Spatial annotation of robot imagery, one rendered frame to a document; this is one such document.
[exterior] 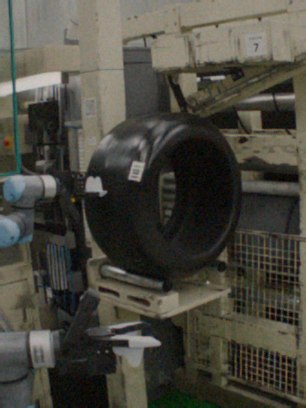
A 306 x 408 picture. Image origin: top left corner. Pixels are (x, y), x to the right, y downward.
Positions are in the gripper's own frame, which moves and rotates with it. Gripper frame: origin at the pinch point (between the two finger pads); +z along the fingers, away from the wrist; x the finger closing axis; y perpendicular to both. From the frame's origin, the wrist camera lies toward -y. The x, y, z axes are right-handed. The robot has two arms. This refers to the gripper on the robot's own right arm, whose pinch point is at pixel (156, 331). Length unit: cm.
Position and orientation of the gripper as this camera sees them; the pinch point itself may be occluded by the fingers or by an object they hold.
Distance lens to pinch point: 109.8
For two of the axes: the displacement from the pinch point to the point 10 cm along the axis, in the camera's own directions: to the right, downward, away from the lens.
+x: 1.2, 0.0, -9.9
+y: 0.8, 10.0, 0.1
